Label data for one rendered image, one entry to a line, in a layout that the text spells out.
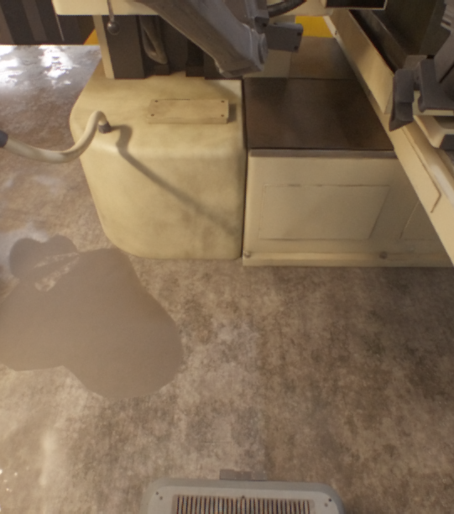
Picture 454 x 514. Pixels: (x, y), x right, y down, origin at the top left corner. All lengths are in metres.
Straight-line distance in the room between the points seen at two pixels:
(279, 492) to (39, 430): 0.86
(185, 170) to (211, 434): 0.96
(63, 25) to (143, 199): 0.86
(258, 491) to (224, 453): 0.32
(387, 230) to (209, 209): 0.80
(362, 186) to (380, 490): 1.07
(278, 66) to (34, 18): 1.09
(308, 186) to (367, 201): 0.27
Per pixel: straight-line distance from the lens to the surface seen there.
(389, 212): 1.76
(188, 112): 1.64
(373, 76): 1.35
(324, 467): 1.45
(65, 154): 1.26
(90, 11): 1.27
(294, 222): 1.68
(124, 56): 2.00
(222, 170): 1.49
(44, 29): 2.08
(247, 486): 1.15
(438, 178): 1.30
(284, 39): 0.86
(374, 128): 1.68
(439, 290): 1.98
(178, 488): 1.14
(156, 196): 1.60
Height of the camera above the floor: 1.38
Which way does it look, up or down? 48 degrees down
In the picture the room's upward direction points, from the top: straight up
